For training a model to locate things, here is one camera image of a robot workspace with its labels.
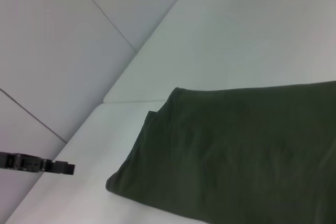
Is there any dark green FREE T-shirt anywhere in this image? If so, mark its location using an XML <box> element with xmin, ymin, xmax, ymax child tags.
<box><xmin>104</xmin><ymin>80</ymin><xmax>336</xmax><ymax>224</ymax></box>

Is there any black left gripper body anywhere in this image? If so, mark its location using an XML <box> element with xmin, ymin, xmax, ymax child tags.
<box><xmin>0</xmin><ymin>152</ymin><xmax>46</xmax><ymax>174</ymax></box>

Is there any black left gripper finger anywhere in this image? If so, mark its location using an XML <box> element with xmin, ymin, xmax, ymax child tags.
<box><xmin>41</xmin><ymin>159</ymin><xmax>76</xmax><ymax>176</ymax></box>

